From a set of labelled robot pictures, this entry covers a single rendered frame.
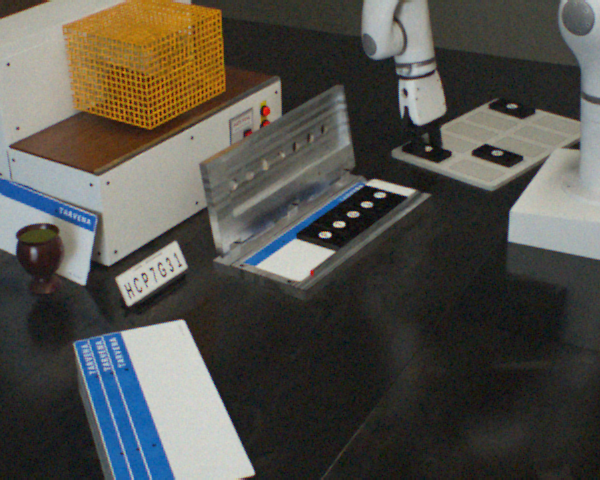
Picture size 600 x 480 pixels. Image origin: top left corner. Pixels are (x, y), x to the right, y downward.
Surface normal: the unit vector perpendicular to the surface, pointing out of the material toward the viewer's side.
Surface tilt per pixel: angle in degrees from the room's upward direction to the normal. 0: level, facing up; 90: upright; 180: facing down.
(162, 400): 0
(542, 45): 90
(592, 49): 131
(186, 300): 0
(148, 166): 90
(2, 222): 69
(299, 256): 0
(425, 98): 78
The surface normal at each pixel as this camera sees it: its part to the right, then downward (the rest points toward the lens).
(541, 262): -0.03, -0.88
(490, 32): -0.45, 0.43
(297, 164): 0.80, 0.11
